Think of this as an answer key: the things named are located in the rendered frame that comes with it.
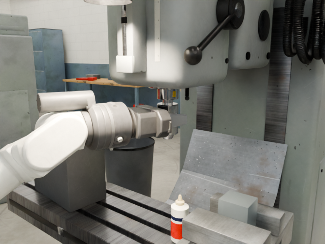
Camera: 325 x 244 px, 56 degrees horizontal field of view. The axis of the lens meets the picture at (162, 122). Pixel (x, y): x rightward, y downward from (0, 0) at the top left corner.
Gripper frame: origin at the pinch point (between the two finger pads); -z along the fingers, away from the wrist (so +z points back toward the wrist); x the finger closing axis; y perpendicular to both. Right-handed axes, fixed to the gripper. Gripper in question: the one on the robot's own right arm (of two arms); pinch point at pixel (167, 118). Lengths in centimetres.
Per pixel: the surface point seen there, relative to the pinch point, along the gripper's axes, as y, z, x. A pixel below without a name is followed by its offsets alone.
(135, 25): -18.3, 10.9, -5.8
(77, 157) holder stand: 12.9, 13.6, 22.2
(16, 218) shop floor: 124, 11, 215
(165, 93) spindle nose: -5.8, 1.8, -1.6
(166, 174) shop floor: 122, -155, 227
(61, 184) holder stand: 20.7, 17.4, 25.1
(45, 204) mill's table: 27.9, 20.9, 30.2
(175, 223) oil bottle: 22.7, 0.7, -4.9
